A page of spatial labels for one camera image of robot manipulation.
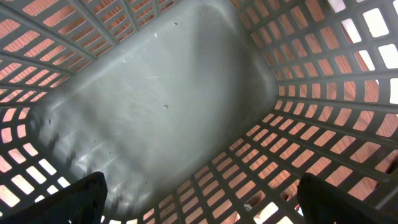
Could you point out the grey plastic mesh basket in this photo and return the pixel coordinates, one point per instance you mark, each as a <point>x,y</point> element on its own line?
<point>199,111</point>

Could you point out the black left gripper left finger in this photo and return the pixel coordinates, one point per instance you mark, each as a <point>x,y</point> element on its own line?
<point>80,202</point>

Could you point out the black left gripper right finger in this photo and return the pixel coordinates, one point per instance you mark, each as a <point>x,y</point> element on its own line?
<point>323,203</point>

